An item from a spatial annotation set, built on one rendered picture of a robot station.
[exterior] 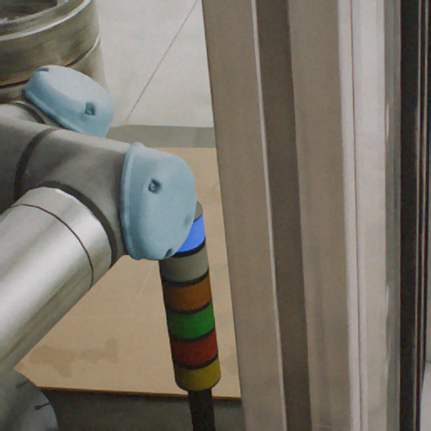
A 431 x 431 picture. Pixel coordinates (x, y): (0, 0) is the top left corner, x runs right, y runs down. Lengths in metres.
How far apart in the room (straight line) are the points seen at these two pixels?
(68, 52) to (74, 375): 0.45
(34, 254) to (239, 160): 0.33
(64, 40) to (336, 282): 1.22
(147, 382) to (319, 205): 1.05
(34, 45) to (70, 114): 0.69
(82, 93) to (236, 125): 0.54
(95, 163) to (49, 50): 0.84
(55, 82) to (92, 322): 0.68
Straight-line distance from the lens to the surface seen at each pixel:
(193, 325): 1.03
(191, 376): 1.07
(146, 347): 1.49
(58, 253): 0.71
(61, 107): 0.89
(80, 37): 1.63
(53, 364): 1.49
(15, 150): 0.80
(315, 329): 0.42
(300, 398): 0.46
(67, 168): 0.76
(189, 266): 1.00
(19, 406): 1.14
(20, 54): 1.57
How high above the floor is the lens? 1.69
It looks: 33 degrees down
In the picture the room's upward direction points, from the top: 6 degrees counter-clockwise
